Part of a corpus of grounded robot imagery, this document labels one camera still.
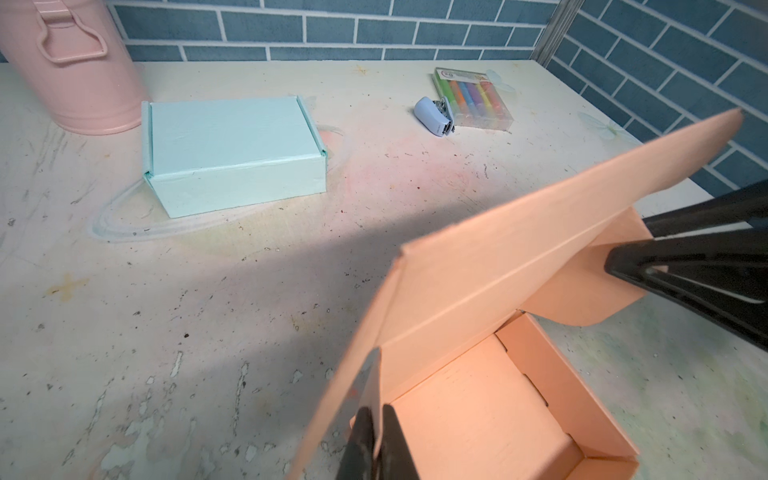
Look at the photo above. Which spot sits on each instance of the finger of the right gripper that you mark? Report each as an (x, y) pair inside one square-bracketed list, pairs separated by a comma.
[(743, 205), (721, 277)]

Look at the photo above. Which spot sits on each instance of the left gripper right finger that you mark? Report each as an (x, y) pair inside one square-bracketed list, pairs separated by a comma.
[(395, 459)]

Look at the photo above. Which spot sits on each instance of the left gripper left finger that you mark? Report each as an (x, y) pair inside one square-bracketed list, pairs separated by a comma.
[(357, 462)]

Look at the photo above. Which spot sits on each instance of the pink paper box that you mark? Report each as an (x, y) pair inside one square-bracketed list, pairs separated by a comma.
[(479, 389)]

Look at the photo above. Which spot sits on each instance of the mint green paper box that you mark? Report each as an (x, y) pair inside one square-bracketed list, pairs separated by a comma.
[(205, 156)]

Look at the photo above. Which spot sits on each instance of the clear case of markers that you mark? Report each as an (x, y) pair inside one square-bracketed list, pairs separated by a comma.
[(470, 99)]

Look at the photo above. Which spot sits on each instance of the pink pencil cup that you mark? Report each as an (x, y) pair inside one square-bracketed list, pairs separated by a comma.
[(72, 56)]

